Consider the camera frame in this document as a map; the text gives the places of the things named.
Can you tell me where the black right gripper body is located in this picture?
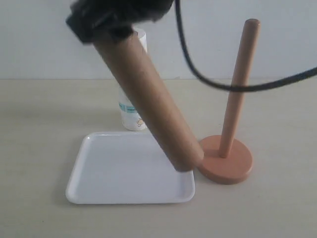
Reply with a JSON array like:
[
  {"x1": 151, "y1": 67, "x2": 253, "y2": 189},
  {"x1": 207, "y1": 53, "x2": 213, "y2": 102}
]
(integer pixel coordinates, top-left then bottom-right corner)
[{"x1": 65, "y1": 0, "x2": 173, "y2": 44}]

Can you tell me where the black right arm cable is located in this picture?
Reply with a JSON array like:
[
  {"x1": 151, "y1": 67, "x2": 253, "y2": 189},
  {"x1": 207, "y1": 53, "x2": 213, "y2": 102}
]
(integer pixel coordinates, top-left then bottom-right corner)
[{"x1": 174, "y1": 0, "x2": 317, "y2": 93}]

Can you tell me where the printed paper towel roll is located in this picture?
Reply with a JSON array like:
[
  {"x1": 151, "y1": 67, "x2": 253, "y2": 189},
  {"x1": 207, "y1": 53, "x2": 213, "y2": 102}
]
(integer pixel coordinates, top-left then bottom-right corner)
[{"x1": 118, "y1": 27, "x2": 149, "y2": 131}]

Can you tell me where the white plastic tray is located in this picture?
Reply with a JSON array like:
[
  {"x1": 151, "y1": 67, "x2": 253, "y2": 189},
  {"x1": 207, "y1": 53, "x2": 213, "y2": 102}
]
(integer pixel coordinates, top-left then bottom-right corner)
[{"x1": 65, "y1": 131, "x2": 195, "y2": 205}]

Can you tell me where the brown cardboard tube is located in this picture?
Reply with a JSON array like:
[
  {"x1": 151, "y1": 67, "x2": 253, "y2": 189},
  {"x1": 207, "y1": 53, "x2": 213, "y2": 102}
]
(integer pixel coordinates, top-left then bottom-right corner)
[{"x1": 93, "y1": 27, "x2": 204, "y2": 172}]

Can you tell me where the wooden paper towel holder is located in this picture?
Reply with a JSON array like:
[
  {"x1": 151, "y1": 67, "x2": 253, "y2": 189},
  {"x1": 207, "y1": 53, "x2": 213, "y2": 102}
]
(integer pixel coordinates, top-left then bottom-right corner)
[{"x1": 198, "y1": 18, "x2": 261, "y2": 184}]

